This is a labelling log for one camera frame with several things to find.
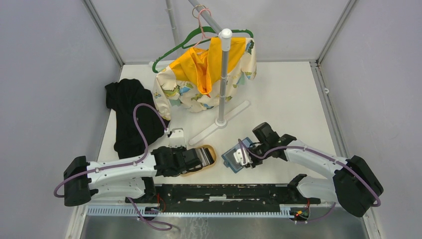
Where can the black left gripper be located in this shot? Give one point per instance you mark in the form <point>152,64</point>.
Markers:
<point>182,149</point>

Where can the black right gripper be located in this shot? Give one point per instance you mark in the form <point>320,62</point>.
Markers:
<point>255,163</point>

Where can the yellow box of cards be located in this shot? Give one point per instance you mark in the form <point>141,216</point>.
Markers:
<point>207,156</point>

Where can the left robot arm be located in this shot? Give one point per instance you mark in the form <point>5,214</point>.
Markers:
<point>131,177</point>

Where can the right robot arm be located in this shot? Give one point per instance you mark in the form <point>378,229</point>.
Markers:
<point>349,182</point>

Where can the yellow dinosaur print shirt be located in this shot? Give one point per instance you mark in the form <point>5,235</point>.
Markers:
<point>193,80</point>

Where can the green clothes hanger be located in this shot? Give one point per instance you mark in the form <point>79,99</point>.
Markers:
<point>192,34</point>

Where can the white clothes rack stand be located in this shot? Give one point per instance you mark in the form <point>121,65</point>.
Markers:
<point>225,35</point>

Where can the pink clothes hanger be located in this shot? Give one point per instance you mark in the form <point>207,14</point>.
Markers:
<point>204,38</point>

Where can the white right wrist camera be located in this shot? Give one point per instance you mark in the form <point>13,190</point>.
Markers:
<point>242,157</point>

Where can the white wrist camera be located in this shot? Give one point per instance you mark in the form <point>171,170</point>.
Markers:
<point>242,157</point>
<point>175,137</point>

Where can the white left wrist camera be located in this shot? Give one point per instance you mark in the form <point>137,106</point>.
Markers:
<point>175,137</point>

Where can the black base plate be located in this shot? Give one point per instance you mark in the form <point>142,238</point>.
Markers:
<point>228,198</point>

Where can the white slotted cable duct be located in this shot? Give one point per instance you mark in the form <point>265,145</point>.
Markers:
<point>130,211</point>

